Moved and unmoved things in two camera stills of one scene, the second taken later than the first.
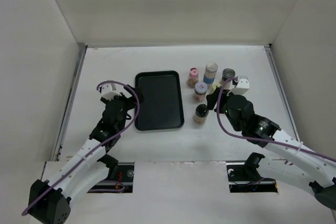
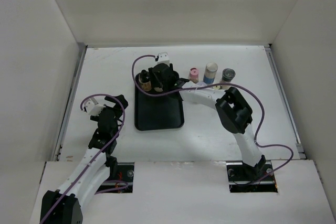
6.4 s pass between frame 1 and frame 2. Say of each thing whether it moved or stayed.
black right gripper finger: moved
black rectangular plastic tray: stayed
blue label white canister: stayed
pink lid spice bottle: stayed
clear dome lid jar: stayed
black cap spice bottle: moved
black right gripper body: moved
